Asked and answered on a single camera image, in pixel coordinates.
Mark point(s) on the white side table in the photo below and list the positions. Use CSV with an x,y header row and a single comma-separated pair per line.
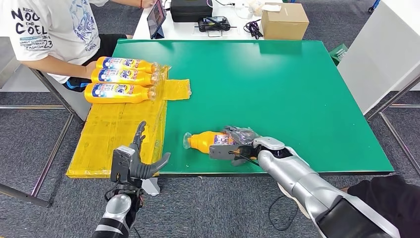
x,y
380,49

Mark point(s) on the person's left forearm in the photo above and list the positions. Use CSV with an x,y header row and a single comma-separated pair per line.
x,y
129,2

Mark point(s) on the orange detergent bottle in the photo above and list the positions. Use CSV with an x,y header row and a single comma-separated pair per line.
x,y
118,93
144,66
203,141
124,77

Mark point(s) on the person's right forearm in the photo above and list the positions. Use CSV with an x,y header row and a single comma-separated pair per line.
x,y
59,67

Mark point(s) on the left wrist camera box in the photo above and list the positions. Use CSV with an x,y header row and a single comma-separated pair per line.
x,y
122,164

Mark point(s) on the green box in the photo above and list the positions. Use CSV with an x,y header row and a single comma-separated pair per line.
x,y
338,53

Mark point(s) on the black handheld controller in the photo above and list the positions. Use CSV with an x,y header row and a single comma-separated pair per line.
x,y
214,24

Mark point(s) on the black carrying case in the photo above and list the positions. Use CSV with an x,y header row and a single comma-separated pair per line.
x,y
191,10

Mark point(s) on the white paper slip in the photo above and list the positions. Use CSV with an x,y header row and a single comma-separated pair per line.
x,y
272,7

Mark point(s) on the black tablet with stand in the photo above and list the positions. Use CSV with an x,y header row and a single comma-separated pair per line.
x,y
156,18

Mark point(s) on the blue caster leg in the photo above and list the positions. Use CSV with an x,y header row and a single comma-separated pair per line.
x,y
374,5

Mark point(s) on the metal table frame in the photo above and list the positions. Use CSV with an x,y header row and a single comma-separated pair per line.
x,y
392,99

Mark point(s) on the yellow taped cardboard sheet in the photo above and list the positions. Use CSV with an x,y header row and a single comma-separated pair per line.
x,y
115,131

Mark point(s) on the brown cardboard box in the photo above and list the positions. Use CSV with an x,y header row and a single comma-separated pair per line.
x,y
285,25

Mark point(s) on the person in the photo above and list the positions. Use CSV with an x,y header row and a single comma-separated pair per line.
x,y
390,200
49,29

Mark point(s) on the white desk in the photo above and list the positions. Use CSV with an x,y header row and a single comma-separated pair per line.
x,y
180,31

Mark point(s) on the black sneaker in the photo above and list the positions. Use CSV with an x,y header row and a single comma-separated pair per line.
x,y
286,192

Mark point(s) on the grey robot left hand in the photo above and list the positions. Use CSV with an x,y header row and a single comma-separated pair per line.
x,y
142,169

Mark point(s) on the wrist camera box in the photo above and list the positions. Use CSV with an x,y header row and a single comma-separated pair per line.
x,y
223,151
122,164

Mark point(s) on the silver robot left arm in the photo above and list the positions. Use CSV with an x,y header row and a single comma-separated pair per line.
x,y
115,213

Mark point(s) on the clear plastic bag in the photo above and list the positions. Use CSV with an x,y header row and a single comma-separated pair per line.
x,y
243,10

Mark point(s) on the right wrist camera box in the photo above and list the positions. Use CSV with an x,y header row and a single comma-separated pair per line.
x,y
223,151

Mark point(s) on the person's right hand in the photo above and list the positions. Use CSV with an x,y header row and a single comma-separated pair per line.
x,y
90,69

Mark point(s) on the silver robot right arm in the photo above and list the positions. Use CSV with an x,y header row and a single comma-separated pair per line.
x,y
315,190

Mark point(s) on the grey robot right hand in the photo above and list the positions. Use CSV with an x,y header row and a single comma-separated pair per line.
x,y
244,134

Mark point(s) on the person's left hand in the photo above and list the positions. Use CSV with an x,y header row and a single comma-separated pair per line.
x,y
148,3

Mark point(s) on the white table foot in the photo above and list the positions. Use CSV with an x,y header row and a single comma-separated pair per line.
x,y
151,187

